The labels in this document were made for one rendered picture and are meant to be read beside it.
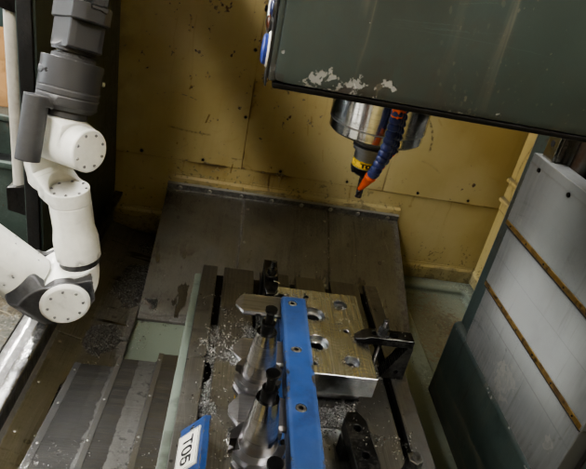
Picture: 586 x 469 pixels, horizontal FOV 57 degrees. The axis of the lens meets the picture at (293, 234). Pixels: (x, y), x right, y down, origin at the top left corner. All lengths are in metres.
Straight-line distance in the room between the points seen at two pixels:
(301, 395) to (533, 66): 0.45
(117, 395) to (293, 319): 0.66
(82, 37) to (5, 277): 0.39
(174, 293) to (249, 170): 0.54
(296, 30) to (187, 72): 1.40
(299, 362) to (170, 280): 1.12
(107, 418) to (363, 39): 1.01
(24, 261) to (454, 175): 1.60
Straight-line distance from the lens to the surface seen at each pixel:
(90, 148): 0.85
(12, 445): 1.39
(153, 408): 1.32
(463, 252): 2.33
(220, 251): 1.90
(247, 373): 0.71
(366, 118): 0.85
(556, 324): 1.18
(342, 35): 0.56
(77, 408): 1.38
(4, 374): 1.36
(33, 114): 0.85
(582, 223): 1.14
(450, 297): 2.32
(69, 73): 0.85
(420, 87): 0.58
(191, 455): 0.99
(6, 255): 0.95
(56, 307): 0.97
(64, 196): 0.90
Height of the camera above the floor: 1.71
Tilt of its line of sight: 27 degrees down
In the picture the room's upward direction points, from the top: 12 degrees clockwise
